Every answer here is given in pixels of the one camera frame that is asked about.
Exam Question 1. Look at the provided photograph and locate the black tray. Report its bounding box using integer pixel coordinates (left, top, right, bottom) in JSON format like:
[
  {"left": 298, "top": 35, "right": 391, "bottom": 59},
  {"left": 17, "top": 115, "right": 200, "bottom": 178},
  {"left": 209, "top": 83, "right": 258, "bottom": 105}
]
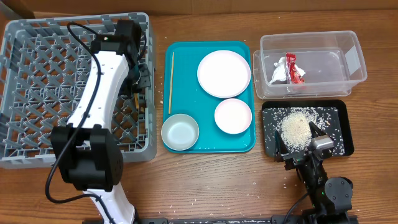
[{"left": 261, "top": 100, "right": 354, "bottom": 157}]

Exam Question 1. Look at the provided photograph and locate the small white plate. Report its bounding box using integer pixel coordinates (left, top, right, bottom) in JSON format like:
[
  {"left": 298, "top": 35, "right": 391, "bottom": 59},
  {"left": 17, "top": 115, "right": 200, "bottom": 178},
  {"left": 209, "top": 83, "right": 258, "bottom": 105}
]
[{"left": 214, "top": 98, "right": 252, "bottom": 134}]

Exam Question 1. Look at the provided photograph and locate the pile of rice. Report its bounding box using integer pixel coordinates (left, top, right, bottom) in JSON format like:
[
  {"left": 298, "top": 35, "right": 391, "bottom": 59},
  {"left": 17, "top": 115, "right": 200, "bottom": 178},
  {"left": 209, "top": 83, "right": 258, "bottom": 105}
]
[{"left": 264, "top": 107, "right": 345, "bottom": 155}]

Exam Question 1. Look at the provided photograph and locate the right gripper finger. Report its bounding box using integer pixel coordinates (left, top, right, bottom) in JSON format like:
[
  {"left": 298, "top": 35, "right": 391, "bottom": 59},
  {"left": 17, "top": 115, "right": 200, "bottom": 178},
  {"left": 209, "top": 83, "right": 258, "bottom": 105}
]
[
  {"left": 309, "top": 121, "right": 327, "bottom": 140},
  {"left": 274, "top": 131, "right": 290, "bottom": 157}
]

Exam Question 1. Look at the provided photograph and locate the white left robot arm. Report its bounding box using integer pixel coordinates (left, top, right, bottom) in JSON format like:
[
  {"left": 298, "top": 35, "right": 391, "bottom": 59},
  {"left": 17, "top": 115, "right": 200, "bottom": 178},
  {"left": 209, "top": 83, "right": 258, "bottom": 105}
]
[{"left": 45, "top": 20, "right": 146, "bottom": 223}]

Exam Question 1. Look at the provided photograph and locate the white tissue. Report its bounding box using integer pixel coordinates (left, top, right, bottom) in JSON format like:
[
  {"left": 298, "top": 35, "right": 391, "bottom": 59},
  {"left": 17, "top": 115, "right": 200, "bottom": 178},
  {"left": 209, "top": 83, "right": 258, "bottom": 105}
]
[{"left": 270, "top": 57, "right": 287, "bottom": 84}]

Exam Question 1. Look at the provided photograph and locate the wooden chopstick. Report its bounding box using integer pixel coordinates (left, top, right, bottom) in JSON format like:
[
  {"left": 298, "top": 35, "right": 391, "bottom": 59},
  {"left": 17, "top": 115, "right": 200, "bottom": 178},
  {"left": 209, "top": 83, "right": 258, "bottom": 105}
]
[
  {"left": 168, "top": 52, "right": 175, "bottom": 114},
  {"left": 134, "top": 93, "right": 139, "bottom": 111}
]

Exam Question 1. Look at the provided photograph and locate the clear plastic bin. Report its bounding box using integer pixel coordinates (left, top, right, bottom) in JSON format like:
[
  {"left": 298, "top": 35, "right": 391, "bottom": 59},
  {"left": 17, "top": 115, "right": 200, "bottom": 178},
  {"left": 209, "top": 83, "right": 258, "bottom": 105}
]
[{"left": 252, "top": 30, "right": 368, "bottom": 100}]

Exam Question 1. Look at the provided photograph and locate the grey dishwasher rack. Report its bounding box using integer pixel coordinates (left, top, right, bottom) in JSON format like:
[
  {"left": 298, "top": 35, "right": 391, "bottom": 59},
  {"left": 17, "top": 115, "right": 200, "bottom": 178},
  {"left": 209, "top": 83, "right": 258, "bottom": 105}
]
[{"left": 1, "top": 12, "right": 157, "bottom": 169}]

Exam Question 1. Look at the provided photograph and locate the grey bowl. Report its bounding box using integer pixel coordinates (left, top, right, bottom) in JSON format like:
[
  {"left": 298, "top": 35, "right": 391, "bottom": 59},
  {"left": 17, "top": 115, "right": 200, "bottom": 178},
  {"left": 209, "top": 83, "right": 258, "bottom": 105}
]
[{"left": 161, "top": 114, "right": 200, "bottom": 151}]

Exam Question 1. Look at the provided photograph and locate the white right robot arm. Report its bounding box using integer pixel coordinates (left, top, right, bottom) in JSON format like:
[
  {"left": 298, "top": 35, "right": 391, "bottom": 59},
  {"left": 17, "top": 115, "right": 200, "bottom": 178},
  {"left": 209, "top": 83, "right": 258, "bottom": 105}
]
[{"left": 272, "top": 122, "right": 359, "bottom": 224}]

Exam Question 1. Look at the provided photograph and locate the red snack wrapper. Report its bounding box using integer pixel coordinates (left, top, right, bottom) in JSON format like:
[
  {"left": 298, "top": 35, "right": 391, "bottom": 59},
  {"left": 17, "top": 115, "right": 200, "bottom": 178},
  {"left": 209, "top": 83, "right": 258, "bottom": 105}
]
[{"left": 285, "top": 53, "right": 305, "bottom": 84}]

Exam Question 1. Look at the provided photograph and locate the large white plate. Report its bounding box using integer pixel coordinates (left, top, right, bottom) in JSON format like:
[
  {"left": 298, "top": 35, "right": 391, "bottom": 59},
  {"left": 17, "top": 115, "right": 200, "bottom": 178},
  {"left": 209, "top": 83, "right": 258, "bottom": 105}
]
[{"left": 197, "top": 50, "right": 251, "bottom": 98}]

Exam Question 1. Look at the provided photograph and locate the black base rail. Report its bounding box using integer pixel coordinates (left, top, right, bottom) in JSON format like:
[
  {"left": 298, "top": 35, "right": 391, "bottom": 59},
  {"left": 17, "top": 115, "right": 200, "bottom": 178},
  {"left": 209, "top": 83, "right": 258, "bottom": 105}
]
[{"left": 82, "top": 215, "right": 359, "bottom": 224}]

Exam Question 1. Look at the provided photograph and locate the teal plastic tray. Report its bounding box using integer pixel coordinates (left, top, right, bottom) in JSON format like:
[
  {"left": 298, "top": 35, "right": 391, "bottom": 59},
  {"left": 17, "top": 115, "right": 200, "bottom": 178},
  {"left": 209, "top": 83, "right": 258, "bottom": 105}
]
[{"left": 163, "top": 41, "right": 256, "bottom": 153}]

